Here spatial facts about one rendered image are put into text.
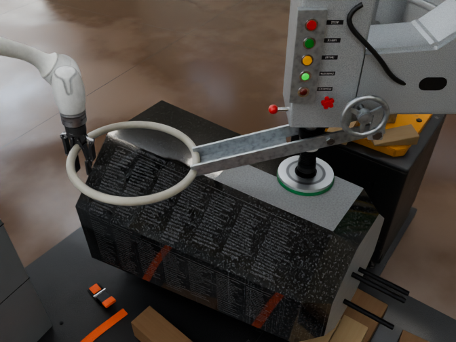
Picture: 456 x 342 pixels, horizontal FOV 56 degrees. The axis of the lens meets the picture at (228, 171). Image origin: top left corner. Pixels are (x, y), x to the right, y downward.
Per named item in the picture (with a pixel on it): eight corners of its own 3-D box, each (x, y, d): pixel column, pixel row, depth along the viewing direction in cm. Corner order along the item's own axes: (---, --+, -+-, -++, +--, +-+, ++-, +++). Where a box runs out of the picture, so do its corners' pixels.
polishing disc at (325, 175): (280, 154, 177) (281, 152, 176) (333, 160, 173) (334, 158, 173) (275, 188, 161) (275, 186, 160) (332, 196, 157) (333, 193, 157)
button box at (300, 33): (313, 98, 134) (326, 6, 116) (315, 103, 132) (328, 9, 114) (288, 98, 135) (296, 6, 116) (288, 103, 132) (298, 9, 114)
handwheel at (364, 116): (376, 121, 143) (386, 81, 134) (385, 139, 136) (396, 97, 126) (331, 121, 144) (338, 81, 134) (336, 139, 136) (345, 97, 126)
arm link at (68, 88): (89, 114, 153) (85, 96, 162) (83, 74, 143) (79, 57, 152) (57, 119, 150) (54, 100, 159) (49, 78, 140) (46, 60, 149)
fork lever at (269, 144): (373, 109, 160) (372, 98, 157) (388, 139, 145) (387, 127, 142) (197, 151, 172) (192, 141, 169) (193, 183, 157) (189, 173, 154)
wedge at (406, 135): (408, 132, 207) (411, 123, 204) (416, 144, 199) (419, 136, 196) (367, 134, 206) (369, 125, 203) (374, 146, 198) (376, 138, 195)
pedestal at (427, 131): (324, 172, 306) (340, 77, 259) (416, 211, 275) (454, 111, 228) (273, 227, 266) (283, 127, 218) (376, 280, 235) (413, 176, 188)
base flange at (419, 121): (347, 87, 250) (348, 79, 247) (433, 113, 227) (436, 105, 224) (305, 125, 220) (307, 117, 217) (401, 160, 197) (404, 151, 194)
